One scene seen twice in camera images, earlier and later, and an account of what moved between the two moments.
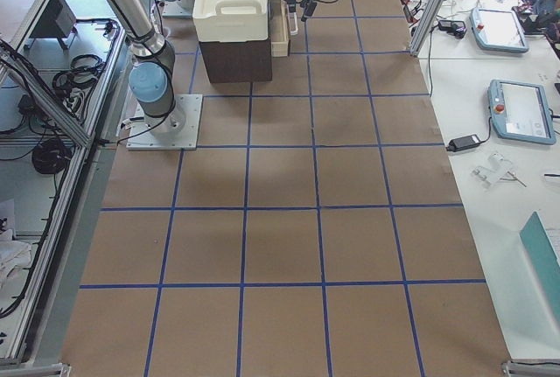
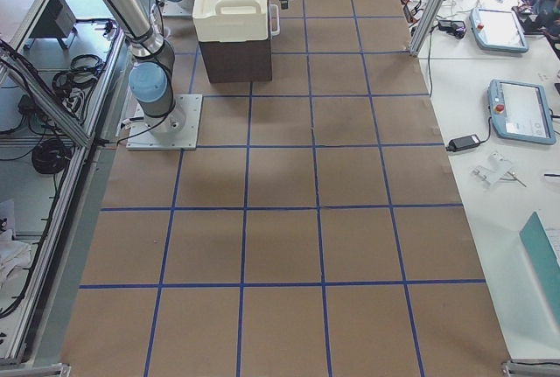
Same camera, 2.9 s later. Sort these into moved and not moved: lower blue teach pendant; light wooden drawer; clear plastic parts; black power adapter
Moved: light wooden drawer
Not moved: clear plastic parts; black power adapter; lower blue teach pendant
